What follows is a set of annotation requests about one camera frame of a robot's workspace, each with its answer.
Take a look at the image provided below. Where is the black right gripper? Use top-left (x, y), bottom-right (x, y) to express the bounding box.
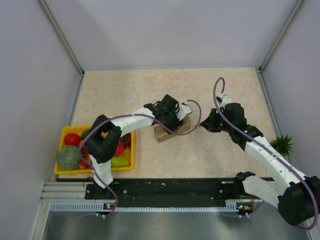
top-left (202, 108), bottom-right (234, 134)

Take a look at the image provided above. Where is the brown cardboard express box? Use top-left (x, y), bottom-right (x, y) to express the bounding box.
top-left (153, 116), bottom-right (191, 143)

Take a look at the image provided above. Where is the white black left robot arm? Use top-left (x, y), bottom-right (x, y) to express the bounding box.
top-left (84, 94), bottom-right (193, 199)

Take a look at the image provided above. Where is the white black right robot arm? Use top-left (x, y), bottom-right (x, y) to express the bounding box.
top-left (200, 102), bottom-right (320, 226)

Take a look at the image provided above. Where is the dark purple grape bunch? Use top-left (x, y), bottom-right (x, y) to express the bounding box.
top-left (120, 132), bottom-right (132, 149)

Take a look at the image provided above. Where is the pineapple with green crown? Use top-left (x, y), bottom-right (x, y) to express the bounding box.
top-left (270, 134), bottom-right (294, 157)

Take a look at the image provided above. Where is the red apple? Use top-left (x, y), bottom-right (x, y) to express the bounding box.
top-left (63, 133), bottom-right (82, 146)
top-left (114, 141), bottom-right (124, 157)

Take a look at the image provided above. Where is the green pear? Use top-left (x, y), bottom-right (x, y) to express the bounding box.
top-left (111, 155), bottom-right (130, 168)

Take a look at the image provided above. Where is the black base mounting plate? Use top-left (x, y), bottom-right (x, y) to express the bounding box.
top-left (84, 178), bottom-right (259, 208)

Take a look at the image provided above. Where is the red strawberry cluster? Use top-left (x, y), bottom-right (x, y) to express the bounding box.
top-left (78, 140), bottom-right (92, 169)

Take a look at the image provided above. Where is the yellow plastic fruit bin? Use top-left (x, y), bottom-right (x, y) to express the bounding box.
top-left (54, 125), bottom-right (135, 175)

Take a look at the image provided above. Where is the green striped melon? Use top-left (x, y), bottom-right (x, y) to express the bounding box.
top-left (55, 145), bottom-right (81, 171)

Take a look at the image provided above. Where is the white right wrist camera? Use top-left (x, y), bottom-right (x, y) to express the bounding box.
top-left (216, 92), bottom-right (232, 108)

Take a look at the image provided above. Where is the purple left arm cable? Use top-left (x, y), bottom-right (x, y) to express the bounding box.
top-left (77, 99), bottom-right (202, 217)

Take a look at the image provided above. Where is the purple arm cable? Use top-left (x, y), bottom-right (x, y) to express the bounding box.
top-left (212, 77), bottom-right (319, 231)
top-left (77, 99), bottom-right (202, 217)

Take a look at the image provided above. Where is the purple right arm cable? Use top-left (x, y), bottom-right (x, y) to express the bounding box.
top-left (212, 77), bottom-right (319, 231)

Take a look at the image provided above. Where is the grey slotted cable duct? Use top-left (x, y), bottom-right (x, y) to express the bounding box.
top-left (50, 202), bottom-right (115, 212)

